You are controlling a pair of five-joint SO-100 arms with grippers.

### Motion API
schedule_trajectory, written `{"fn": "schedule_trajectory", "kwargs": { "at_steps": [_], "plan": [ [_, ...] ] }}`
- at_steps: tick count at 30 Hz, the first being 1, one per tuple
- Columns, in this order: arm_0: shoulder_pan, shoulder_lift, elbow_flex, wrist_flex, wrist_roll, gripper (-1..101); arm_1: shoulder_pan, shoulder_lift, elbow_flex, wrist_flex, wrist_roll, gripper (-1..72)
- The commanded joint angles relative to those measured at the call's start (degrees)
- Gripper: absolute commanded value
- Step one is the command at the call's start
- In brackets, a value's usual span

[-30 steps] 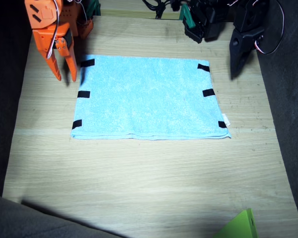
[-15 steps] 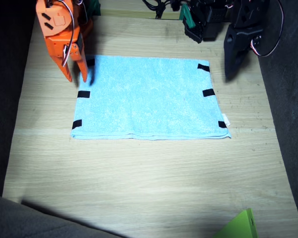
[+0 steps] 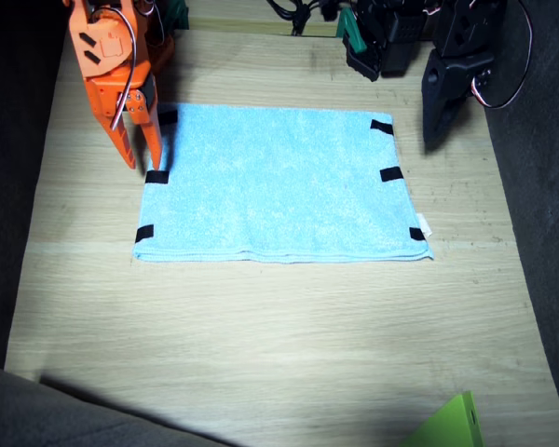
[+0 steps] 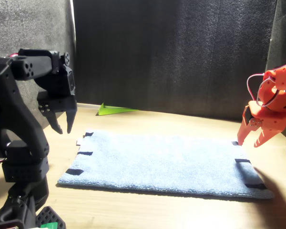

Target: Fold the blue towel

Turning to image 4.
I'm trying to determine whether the dark grey foam panel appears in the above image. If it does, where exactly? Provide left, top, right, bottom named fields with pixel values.
left=72, top=0, right=277, bottom=124
left=258, top=0, right=286, bottom=144
left=0, top=0, right=76, bottom=131

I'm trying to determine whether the light blue towel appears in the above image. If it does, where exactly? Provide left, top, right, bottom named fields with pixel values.
left=57, top=130, right=275, bottom=200

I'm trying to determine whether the lime green plastic wedge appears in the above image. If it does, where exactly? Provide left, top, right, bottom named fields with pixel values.
left=96, top=102, right=140, bottom=117

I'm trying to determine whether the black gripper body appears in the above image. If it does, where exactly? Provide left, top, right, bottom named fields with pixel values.
left=37, top=64, right=77, bottom=115

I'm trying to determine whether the green table clamp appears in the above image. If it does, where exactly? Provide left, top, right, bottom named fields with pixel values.
left=39, top=221, right=59, bottom=229

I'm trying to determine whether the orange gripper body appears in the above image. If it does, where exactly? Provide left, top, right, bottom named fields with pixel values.
left=243, top=100, right=286, bottom=135

